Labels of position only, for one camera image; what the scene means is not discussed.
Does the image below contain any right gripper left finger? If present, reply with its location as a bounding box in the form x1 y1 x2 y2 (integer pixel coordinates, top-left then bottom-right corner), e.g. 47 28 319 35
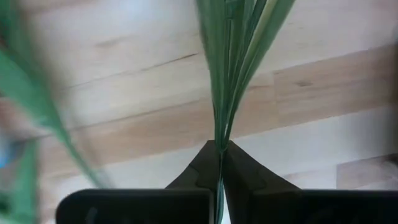
55 139 223 224

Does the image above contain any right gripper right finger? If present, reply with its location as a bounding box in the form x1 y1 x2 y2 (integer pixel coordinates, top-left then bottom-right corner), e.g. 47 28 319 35
222 139 398 224

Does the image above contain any white blossom spray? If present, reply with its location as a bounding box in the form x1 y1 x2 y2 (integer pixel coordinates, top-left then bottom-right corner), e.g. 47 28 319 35
195 0 297 224
0 0 108 224

